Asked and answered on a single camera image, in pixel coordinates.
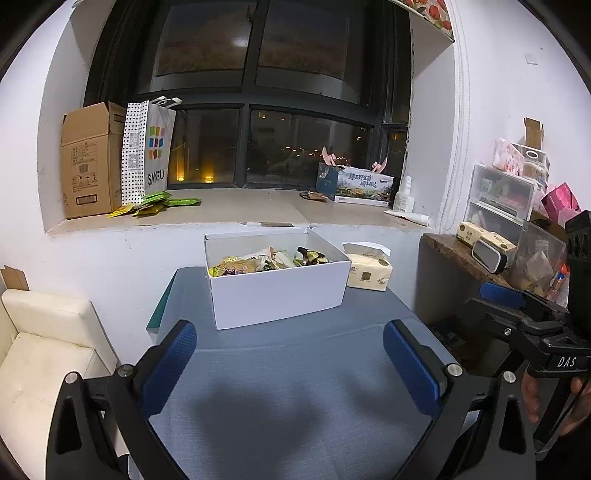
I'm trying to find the red floral printed board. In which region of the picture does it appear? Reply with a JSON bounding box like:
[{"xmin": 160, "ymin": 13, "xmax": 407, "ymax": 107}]
[{"xmin": 396, "ymin": 0, "xmax": 455, "ymax": 42}]

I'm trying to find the dark window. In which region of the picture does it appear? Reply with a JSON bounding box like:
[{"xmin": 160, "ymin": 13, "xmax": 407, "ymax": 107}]
[{"xmin": 83, "ymin": 0, "xmax": 413, "ymax": 191}]

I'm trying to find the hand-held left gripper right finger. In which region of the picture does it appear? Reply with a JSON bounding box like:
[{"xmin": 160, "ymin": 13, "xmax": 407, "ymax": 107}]
[{"xmin": 383, "ymin": 318, "xmax": 539, "ymax": 480}]

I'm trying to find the yellow tissue pack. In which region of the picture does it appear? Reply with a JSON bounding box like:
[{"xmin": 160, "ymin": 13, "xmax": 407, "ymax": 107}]
[{"xmin": 342, "ymin": 241, "xmax": 394, "ymax": 292}]

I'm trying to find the white tube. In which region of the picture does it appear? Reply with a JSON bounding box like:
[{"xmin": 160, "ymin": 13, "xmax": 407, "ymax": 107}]
[{"xmin": 384, "ymin": 210, "xmax": 431, "ymax": 227}]

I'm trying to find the pink floral pack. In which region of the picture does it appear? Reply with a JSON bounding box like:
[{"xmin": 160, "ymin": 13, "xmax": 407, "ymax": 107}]
[{"xmin": 493, "ymin": 137, "xmax": 526, "ymax": 176}]

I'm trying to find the printed landscape gift box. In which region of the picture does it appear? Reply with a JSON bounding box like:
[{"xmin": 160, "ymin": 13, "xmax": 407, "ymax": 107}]
[{"xmin": 316, "ymin": 162, "xmax": 395, "ymax": 206}]

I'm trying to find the pile of green yellow packets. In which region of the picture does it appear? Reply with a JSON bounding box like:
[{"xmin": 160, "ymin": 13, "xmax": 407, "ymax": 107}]
[{"xmin": 107, "ymin": 190, "xmax": 202, "ymax": 219}]

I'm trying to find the white cardboard box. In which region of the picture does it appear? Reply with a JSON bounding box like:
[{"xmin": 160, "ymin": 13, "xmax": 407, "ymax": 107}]
[{"xmin": 204, "ymin": 228, "xmax": 349, "ymax": 330}]

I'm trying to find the small cardboard piece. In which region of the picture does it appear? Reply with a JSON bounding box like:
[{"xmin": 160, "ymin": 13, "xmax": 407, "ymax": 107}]
[{"xmin": 0, "ymin": 265, "xmax": 30, "ymax": 292}]

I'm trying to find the cream leather sofa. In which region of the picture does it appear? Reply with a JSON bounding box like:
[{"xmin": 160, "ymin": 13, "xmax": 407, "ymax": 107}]
[{"xmin": 0, "ymin": 290, "xmax": 122, "ymax": 464}]

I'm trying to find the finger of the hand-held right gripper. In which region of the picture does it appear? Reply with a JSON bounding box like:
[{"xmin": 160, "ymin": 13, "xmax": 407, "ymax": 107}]
[
  {"xmin": 479, "ymin": 281, "xmax": 570, "ymax": 325},
  {"xmin": 455, "ymin": 299, "xmax": 533, "ymax": 366}
]

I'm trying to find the wooden side table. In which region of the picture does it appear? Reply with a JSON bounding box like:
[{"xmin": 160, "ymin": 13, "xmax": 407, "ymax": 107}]
[{"xmin": 420, "ymin": 232, "xmax": 525, "ymax": 298}]

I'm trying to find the white plastic bottle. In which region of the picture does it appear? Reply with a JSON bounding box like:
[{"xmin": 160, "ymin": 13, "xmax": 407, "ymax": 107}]
[{"xmin": 394, "ymin": 176, "xmax": 415, "ymax": 212}]

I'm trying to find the clear plastic drawer unit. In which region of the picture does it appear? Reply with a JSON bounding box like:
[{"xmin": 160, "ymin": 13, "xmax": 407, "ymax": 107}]
[{"xmin": 464, "ymin": 162, "xmax": 539, "ymax": 232}]

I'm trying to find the brown cardboard box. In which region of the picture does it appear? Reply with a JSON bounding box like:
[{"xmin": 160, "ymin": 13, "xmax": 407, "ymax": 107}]
[{"xmin": 60, "ymin": 102, "xmax": 127, "ymax": 220}]

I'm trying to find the white dotted shopping bag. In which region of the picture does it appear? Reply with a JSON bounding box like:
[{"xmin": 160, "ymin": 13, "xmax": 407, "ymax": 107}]
[{"xmin": 121, "ymin": 96, "xmax": 183, "ymax": 205}]

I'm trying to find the small yellow box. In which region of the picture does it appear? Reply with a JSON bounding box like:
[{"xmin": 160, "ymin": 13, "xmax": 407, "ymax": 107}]
[
  {"xmin": 456, "ymin": 222, "xmax": 490, "ymax": 244},
  {"xmin": 480, "ymin": 231, "xmax": 518, "ymax": 253}
]

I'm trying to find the pink box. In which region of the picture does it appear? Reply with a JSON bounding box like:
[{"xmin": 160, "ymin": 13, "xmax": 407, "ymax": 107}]
[{"xmin": 540, "ymin": 182, "xmax": 583, "ymax": 223}]

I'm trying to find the person's right hand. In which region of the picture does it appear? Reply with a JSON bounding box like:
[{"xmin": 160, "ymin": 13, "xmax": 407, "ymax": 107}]
[{"xmin": 522, "ymin": 368, "xmax": 591, "ymax": 437}]

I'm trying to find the clear plastic container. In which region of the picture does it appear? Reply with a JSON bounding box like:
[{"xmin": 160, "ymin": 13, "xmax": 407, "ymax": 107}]
[{"xmin": 505, "ymin": 220, "xmax": 570, "ymax": 303}]

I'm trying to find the heap of mixed snacks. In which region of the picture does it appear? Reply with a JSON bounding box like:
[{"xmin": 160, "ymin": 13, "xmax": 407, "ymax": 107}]
[{"xmin": 208, "ymin": 246, "xmax": 333, "ymax": 278}]

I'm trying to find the upright cardboard flap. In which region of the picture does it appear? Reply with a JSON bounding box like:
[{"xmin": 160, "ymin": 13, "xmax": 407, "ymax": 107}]
[{"xmin": 523, "ymin": 117, "xmax": 546, "ymax": 149}]

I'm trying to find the white box with oval hole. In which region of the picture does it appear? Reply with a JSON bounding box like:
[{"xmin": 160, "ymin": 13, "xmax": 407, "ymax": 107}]
[{"xmin": 512, "ymin": 143, "xmax": 551, "ymax": 179}]

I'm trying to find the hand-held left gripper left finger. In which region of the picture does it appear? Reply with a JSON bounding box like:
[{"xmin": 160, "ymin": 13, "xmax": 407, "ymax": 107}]
[{"xmin": 45, "ymin": 319, "xmax": 198, "ymax": 480}]

